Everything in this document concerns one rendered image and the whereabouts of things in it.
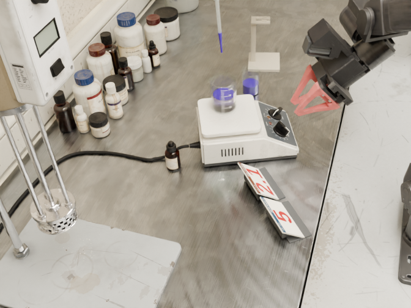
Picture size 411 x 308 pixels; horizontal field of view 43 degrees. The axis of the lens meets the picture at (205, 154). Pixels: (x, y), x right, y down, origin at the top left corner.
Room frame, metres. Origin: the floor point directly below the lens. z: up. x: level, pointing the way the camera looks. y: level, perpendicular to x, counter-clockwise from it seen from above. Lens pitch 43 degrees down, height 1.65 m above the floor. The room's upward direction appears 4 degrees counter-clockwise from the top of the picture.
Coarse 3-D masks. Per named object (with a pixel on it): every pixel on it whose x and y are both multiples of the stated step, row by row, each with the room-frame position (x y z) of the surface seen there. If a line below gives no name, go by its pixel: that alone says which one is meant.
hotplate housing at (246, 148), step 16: (192, 144) 0.81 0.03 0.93; (208, 144) 0.77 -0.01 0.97; (224, 144) 0.77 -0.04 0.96; (240, 144) 0.77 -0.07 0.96; (256, 144) 0.77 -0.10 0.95; (272, 144) 0.77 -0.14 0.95; (288, 144) 0.78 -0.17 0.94; (208, 160) 0.77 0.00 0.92; (224, 160) 0.77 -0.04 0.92; (240, 160) 0.77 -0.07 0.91; (256, 160) 0.78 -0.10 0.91
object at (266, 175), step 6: (264, 168) 0.75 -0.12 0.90; (264, 174) 0.74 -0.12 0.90; (246, 180) 0.71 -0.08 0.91; (270, 180) 0.72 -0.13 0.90; (252, 186) 0.69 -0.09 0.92; (270, 186) 0.70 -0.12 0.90; (276, 186) 0.70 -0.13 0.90; (258, 192) 0.65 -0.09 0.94; (276, 192) 0.68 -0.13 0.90; (282, 192) 0.68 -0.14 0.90; (258, 198) 0.67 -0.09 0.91; (270, 198) 0.67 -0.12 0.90; (276, 198) 0.67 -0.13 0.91; (282, 198) 0.67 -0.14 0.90
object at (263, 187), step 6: (246, 168) 0.73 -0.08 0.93; (252, 168) 0.74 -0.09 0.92; (252, 174) 0.71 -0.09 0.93; (258, 174) 0.73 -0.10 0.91; (258, 180) 0.70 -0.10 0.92; (264, 180) 0.71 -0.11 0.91; (258, 186) 0.68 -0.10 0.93; (264, 186) 0.69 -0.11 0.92; (264, 192) 0.66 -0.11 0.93; (270, 192) 0.67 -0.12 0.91
